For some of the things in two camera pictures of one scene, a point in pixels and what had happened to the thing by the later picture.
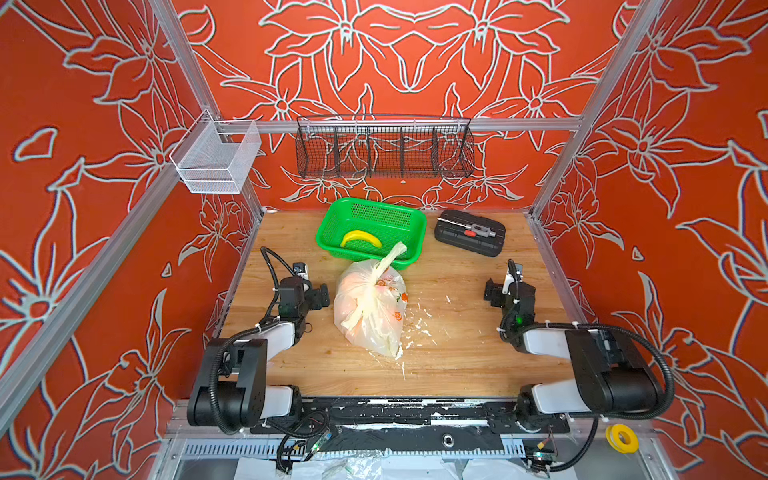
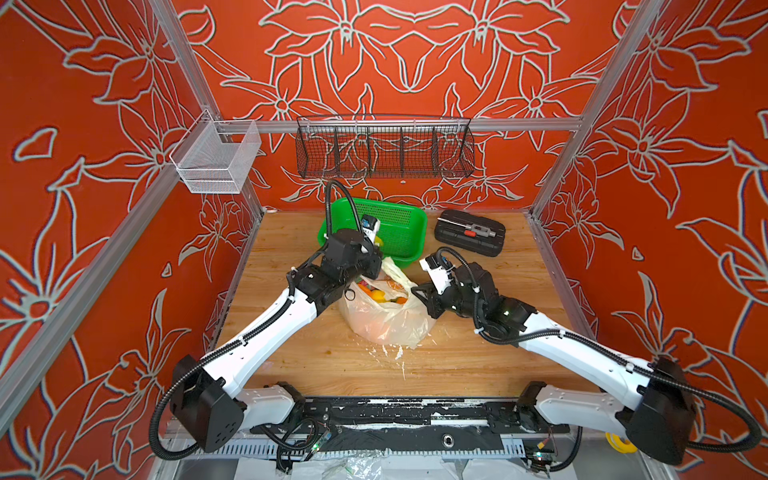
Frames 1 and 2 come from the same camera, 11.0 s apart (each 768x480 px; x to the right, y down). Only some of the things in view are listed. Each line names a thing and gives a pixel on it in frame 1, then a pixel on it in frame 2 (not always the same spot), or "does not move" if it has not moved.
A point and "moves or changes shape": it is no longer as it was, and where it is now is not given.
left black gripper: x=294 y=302 → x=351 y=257
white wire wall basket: x=216 y=156 does not move
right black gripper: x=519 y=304 → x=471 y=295
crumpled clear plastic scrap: x=361 y=466 does not move
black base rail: x=410 y=425 does not move
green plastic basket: x=360 y=229 does not move
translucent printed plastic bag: x=370 y=302 moves or changes shape
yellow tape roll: x=612 y=435 does not move
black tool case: x=468 y=230 does not move
